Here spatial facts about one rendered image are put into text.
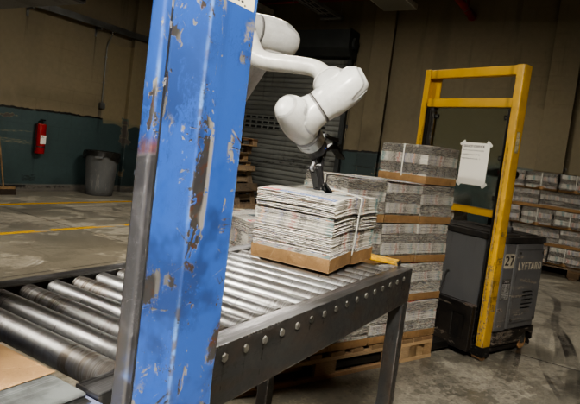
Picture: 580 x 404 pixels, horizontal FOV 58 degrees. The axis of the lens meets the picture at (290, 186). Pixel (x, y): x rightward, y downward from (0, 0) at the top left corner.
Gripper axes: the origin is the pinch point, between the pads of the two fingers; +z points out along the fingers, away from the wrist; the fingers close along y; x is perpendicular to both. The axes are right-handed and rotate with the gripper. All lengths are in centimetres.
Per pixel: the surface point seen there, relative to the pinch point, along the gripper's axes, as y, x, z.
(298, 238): 29.1, 1.9, -10.4
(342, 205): 16.3, 13.7, -12.9
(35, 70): -225, -709, 255
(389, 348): 47, 25, 37
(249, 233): 17, -51, 38
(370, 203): 5.1, 12.9, 8.8
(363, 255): 21.3, 12.6, 18.4
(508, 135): -109, 26, 143
